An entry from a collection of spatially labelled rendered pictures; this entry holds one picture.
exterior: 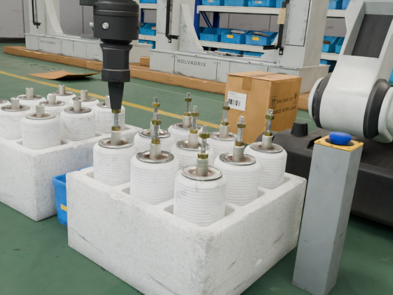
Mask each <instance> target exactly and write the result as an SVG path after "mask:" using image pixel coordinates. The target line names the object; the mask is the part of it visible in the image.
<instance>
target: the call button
mask: <svg viewBox="0 0 393 295"><path fill-rule="evenodd" d="M329 138H330V141H331V142H333V143H338V144H348V143H349V141H351V135H349V134H348V133H343V132H331V133H330V134H329Z"/></svg>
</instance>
